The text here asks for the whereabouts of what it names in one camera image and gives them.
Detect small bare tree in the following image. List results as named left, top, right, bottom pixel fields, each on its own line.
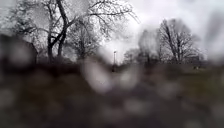
left=64, top=19, right=101, bottom=63

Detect dark asphalt path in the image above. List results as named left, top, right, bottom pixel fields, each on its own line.
left=0, top=64, right=224, bottom=128

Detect large bare forked tree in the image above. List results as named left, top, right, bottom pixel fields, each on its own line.
left=6, top=0, right=139, bottom=65

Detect bare broad-crowned tree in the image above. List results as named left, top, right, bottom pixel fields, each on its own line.
left=156, top=18, right=203, bottom=64

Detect grass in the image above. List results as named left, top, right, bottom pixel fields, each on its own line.
left=173, top=65, right=224, bottom=101

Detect dark bush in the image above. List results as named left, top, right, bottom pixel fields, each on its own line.
left=0, top=33, right=39, bottom=66

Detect lamp post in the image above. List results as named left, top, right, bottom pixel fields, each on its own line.
left=112, top=50, right=118, bottom=66

